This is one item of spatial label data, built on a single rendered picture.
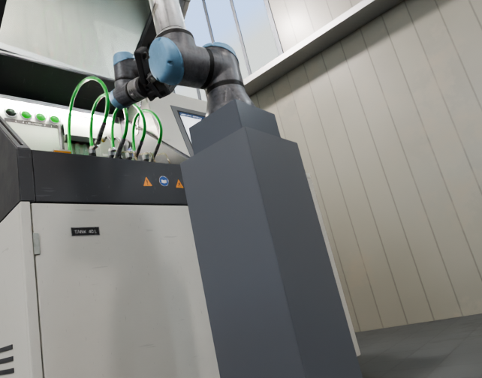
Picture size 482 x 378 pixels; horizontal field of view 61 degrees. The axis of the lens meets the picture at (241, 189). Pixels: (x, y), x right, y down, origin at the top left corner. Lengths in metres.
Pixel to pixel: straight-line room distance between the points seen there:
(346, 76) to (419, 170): 1.08
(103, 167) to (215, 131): 0.45
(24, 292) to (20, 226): 0.17
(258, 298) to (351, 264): 2.73
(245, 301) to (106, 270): 0.48
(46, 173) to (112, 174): 0.20
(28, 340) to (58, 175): 0.45
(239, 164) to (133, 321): 0.59
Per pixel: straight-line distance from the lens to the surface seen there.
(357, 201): 3.60
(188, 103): 2.26
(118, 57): 1.57
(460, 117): 3.46
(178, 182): 1.51
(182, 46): 1.15
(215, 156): 1.03
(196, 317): 1.42
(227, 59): 1.21
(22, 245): 1.22
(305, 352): 0.92
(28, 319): 1.19
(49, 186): 1.29
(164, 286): 1.36
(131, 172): 1.42
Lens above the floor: 0.39
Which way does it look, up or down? 16 degrees up
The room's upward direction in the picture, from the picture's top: 13 degrees counter-clockwise
